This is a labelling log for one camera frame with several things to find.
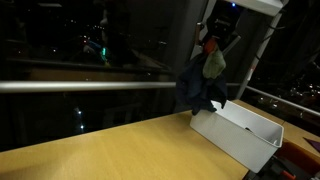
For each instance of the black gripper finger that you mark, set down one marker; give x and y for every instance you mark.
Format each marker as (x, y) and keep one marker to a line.
(200, 35)
(232, 42)

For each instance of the orange carrot plush green leaves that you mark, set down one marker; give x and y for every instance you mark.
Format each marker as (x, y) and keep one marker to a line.
(213, 65)

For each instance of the metal window railing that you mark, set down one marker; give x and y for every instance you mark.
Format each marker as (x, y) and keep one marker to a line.
(83, 86)

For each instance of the grey window frame post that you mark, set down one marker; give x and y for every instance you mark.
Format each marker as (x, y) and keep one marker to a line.
(258, 56)

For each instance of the dark blue cloth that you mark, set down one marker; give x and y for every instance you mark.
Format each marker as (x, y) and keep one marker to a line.
(196, 90)

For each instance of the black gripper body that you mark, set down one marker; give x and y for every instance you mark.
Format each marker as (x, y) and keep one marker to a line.
(220, 23)

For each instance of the purple flat sheet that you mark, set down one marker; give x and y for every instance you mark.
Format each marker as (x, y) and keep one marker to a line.
(315, 144)

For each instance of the white plastic container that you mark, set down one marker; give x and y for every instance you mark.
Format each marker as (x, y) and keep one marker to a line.
(233, 140)

